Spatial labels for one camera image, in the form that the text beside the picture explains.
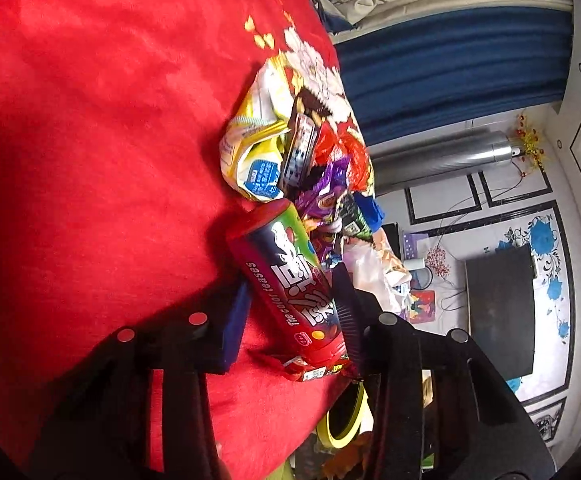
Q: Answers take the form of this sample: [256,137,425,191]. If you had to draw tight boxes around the silver pipe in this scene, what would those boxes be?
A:
[370,130,521,196]

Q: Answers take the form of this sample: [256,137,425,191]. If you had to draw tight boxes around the dark chocolate snack packet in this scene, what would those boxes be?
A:
[278,112,321,191]

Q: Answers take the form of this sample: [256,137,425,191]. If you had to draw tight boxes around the red picture card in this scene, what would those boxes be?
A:
[410,290,438,321]

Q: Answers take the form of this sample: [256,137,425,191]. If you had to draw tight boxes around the yellow snack bag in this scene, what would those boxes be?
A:
[219,55,301,203]

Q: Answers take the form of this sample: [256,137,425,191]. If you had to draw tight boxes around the yellow red artificial flowers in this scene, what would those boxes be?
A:
[507,112,553,176]

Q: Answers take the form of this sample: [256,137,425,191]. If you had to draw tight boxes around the white plastic bag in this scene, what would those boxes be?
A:
[343,240,411,311]

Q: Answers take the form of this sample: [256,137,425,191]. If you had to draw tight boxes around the blue wrapper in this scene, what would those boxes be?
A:
[357,192,386,233]

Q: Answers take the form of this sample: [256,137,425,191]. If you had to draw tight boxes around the red cylindrical candy can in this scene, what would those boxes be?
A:
[226,199,353,368]

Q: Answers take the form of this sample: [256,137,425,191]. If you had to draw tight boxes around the brown chocolate wrapper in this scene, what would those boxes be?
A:
[295,87,333,121]

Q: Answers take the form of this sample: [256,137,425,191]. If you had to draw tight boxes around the dark green wrapper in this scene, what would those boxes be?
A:
[340,192,373,241]

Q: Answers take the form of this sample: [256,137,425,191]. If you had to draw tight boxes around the red shiny wrapper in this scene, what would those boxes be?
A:
[315,122,371,191]

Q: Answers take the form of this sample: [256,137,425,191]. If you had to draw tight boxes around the purple box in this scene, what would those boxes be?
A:
[403,232,428,258]

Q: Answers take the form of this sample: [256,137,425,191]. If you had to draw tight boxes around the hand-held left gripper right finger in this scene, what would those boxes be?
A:
[330,264,556,480]

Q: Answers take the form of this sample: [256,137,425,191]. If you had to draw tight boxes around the red floral blanket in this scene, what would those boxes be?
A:
[0,0,376,466]

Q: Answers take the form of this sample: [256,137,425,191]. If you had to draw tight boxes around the purple candy wrapper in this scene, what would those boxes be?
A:
[295,157,351,221]

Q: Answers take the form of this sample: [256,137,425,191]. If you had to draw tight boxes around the black television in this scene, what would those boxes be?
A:
[464,244,538,381]

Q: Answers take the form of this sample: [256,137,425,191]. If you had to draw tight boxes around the red berry branches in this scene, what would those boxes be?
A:
[427,247,453,278]

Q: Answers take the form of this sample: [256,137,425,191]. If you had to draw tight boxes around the small red silver wrapper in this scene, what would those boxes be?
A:
[270,355,351,383]

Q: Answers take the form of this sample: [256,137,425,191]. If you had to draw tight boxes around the yellow rimmed trash bin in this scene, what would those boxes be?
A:
[315,380,371,448]

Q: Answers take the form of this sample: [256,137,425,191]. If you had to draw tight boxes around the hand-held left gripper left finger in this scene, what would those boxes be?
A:
[25,280,251,480]

